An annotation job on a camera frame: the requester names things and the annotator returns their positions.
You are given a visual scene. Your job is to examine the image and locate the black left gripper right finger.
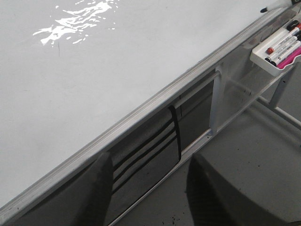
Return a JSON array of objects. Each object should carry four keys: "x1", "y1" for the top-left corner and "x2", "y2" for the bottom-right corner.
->
[{"x1": 186, "y1": 154, "x2": 301, "y2": 226}]

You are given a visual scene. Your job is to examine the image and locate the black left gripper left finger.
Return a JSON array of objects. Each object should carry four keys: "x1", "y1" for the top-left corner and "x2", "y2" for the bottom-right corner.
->
[{"x1": 68, "y1": 153, "x2": 113, "y2": 226}]

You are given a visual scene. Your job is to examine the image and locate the white glossy whiteboard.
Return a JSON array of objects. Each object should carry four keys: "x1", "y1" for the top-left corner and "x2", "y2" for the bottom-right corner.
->
[{"x1": 0, "y1": 0, "x2": 301, "y2": 226}]

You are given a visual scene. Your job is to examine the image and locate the grey fabric pocket organizer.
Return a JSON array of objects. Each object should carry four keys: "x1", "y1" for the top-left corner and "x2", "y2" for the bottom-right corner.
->
[{"x1": 110, "y1": 106, "x2": 181, "y2": 210}]

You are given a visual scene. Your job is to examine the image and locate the dark grey panel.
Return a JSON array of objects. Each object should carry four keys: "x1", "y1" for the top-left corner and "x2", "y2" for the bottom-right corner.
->
[{"x1": 176, "y1": 81, "x2": 214, "y2": 149}]

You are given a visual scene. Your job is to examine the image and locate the white plastic marker tray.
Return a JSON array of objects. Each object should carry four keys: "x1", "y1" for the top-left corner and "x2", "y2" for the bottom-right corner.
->
[{"x1": 250, "y1": 16, "x2": 301, "y2": 77}]

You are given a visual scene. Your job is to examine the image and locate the pink highlighter marker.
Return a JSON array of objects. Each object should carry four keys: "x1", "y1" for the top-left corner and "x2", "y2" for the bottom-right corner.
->
[{"x1": 277, "y1": 47, "x2": 301, "y2": 69}]

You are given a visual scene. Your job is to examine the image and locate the red capped marker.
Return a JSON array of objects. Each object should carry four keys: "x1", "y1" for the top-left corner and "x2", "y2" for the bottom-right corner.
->
[{"x1": 266, "y1": 24, "x2": 301, "y2": 55}]

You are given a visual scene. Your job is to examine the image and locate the grey metal stand frame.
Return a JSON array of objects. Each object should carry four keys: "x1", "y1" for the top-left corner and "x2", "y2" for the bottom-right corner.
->
[{"x1": 103, "y1": 14, "x2": 301, "y2": 226}]

